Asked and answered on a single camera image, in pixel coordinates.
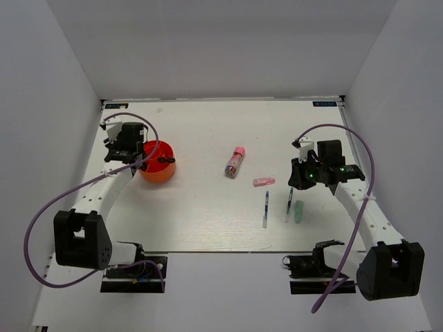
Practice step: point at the blue gel pen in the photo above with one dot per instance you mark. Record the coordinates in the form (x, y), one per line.
(266, 211)

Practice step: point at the left blue table label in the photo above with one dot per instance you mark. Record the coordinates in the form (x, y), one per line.
(116, 106)

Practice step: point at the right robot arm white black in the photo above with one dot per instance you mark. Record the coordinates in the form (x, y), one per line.
(392, 266)

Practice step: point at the red round pen holder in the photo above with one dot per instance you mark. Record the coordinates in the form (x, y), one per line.
(159, 172)

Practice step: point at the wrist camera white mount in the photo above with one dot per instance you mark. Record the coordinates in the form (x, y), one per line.
(304, 145)
(112, 127)

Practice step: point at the pink translucent eraser case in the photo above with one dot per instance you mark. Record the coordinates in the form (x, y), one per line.
(261, 182)

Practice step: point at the blue table label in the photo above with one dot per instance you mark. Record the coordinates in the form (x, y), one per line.
(324, 103)
(116, 106)

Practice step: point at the pink capped clear marker tube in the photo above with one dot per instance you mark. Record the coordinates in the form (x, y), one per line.
(234, 162)

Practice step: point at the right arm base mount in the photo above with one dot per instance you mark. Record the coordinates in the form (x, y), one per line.
(306, 275)

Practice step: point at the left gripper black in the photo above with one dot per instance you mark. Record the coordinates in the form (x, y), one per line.
(113, 146)

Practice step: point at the green gel pen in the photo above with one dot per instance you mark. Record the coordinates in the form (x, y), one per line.
(288, 209)

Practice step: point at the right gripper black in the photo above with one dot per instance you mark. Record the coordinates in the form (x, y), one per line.
(297, 179)

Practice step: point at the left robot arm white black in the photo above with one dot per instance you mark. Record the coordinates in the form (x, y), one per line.
(81, 237)

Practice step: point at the black handled scissors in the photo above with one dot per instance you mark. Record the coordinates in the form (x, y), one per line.
(168, 160)

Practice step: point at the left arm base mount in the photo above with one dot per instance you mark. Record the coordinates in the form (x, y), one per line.
(140, 279)

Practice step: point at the right blue table label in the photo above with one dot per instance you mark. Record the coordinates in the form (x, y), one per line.
(324, 103)

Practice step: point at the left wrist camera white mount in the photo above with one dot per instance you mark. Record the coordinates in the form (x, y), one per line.
(112, 127)

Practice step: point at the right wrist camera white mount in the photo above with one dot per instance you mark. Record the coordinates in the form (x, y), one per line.
(304, 145)

